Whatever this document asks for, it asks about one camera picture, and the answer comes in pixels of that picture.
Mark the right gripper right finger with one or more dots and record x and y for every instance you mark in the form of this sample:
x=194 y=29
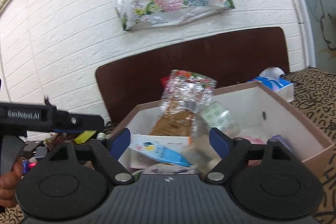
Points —
x=220 y=142

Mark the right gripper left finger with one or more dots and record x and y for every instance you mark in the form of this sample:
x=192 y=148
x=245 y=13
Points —
x=119 y=143

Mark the light blue hand cream tube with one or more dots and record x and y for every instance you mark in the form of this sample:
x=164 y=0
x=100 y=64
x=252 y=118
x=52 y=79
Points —
x=161 y=154

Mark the clear plastic bag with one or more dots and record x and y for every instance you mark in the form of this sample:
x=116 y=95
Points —
x=186 y=93

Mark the left hand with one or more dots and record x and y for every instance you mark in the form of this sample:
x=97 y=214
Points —
x=9 y=183

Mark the yellow medicine box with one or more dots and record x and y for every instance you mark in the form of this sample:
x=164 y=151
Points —
x=84 y=137

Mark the cardboard storage box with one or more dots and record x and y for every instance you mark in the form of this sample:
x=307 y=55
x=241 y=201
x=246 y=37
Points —
x=262 y=112

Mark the pink highlighter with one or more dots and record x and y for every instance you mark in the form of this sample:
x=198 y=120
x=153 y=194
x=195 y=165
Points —
x=31 y=165

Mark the dark brown headboard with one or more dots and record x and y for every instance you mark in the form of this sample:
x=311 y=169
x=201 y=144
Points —
x=229 y=58

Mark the blue tissue box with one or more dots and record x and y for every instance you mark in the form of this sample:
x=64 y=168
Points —
x=272 y=77

